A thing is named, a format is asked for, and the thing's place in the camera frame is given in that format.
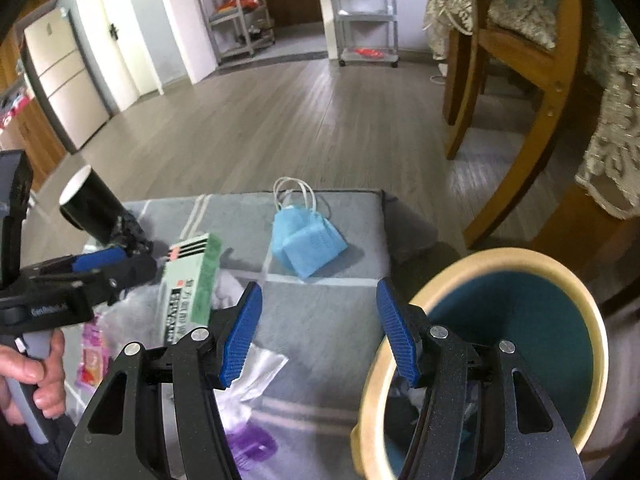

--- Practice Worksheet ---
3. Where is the teal trash bin cream rim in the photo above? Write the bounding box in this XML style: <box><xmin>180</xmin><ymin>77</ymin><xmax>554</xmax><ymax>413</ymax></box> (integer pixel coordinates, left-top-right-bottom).
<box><xmin>350</xmin><ymin>248</ymin><xmax>608</xmax><ymax>479</ymax></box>

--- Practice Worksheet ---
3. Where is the person's left hand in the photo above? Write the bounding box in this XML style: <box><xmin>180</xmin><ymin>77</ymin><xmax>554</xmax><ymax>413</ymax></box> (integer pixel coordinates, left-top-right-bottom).
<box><xmin>0</xmin><ymin>328</ymin><xmax>66</xmax><ymax>426</ymax></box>

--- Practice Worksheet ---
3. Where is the white crumpled tissue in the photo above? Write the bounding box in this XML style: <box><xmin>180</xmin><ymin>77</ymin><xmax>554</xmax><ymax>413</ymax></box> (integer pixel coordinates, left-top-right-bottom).
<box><xmin>210</xmin><ymin>270</ymin><xmax>288</xmax><ymax>434</ymax></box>

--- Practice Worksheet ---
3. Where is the black plastic bag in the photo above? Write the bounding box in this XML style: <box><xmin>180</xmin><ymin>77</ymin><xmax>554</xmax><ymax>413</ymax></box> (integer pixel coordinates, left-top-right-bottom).
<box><xmin>110</xmin><ymin>209</ymin><xmax>153</xmax><ymax>256</ymax></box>

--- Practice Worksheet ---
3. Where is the black ceramic mug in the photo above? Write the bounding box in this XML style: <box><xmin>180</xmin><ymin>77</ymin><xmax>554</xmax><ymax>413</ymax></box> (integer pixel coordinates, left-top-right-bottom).
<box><xmin>58</xmin><ymin>165</ymin><xmax>126</xmax><ymax>246</ymax></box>

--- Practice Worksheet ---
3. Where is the green white medicine box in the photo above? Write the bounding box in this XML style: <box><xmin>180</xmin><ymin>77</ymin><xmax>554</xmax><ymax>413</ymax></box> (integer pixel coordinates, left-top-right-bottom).
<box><xmin>157</xmin><ymin>233</ymin><xmax>222</xmax><ymax>346</ymax></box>

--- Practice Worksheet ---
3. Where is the pink beige snack wrapper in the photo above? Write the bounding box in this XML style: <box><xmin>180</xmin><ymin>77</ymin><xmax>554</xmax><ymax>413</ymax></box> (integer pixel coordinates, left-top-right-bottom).
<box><xmin>75</xmin><ymin>318</ymin><xmax>111</xmax><ymax>391</ymax></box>

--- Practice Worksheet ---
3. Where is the purple spray bottle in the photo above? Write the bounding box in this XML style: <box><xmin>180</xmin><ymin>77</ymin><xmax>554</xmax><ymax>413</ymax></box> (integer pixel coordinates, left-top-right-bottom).
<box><xmin>227</xmin><ymin>422</ymin><xmax>279</xmax><ymax>471</ymax></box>

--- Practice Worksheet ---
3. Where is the white refrigerator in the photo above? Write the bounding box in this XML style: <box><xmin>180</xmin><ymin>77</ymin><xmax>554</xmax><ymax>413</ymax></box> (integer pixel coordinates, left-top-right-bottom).
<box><xmin>20</xmin><ymin>1</ymin><xmax>110</xmax><ymax>153</ymax></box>

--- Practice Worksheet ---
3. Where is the wooden dining chair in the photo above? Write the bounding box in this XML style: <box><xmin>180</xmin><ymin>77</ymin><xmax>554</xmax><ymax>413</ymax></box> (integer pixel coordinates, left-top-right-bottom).
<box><xmin>442</xmin><ymin>0</ymin><xmax>597</xmax><ymax>252</ymax></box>

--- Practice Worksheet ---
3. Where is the white door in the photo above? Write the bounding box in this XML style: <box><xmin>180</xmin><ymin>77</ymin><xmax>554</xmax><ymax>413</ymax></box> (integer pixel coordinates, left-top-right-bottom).
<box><xmin>102</xmin><ymin>0</ymin><xmax>164</xmax><ymax>98</ymax></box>

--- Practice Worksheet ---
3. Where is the metal kitchen shelf rack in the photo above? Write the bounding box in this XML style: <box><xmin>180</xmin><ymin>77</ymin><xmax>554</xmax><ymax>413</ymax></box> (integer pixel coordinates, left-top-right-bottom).
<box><xmin>200</xmin><ymin>0</ymin><xmax>276</xmax><ymax>65</ymax></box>

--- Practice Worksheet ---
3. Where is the white rolling storage cart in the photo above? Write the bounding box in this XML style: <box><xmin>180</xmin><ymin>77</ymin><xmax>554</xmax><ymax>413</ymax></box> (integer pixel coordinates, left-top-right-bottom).
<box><xmin>331</xmin><ymin>0</ymin><xmax>399</xmax><ymax>68</ymax></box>

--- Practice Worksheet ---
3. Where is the brown kitchen cabinet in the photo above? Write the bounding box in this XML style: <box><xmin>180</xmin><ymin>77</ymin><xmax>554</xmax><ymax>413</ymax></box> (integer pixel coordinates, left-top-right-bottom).
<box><xmin>266</xmin><ymin>0</ymin><xmax>322</xmax><ymax>28</ymax></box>

